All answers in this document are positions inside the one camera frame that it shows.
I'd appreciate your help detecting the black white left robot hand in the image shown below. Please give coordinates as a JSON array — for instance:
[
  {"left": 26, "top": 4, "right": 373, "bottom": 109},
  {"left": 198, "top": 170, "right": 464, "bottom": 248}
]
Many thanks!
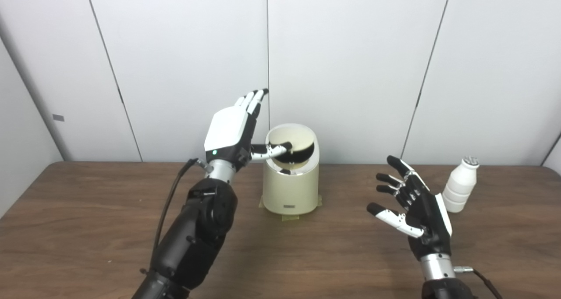
[{"left": 204, "top": 89, "right": 293, "bottom": 172}]

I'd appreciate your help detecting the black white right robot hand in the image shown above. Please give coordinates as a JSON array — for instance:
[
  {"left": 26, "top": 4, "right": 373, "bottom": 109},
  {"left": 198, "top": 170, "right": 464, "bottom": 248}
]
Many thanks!
[{"left": 367, "top": 155, "right": 453, "bottom": 261}]

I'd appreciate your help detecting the small white plastic bottle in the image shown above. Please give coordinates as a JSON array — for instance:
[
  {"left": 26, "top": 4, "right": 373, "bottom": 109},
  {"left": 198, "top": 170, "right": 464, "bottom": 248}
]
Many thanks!
[{"left": 442, "top": 157, "right": 479, "bottom": 213}]

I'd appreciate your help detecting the cream-colored cylindrical bin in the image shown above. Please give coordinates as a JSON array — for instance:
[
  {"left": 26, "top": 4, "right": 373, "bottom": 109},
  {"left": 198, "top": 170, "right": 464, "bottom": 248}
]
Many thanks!
[{"left": 262, "top": 123, "right": 320, "bottom": 215}]

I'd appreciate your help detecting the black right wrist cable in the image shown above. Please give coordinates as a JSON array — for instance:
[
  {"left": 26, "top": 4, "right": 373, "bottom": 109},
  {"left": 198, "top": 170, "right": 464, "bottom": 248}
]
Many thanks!
[{"left": 454, "top": 266, "right": 502, "bottom": 299}]

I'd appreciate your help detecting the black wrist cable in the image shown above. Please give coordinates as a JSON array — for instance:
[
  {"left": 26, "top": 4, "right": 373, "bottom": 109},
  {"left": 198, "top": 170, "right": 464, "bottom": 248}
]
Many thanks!
[
  {"left": 139, "top": 158, "right": 214, "bottom": 275},
  {"left": 454, "top": 266, "right": 502, "bottom": 299}
]

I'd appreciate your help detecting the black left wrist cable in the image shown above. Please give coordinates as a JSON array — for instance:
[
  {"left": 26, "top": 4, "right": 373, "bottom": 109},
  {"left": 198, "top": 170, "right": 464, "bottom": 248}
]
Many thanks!
[{"left": 139, "top": 158, "right": 214, "bottom": 275}]

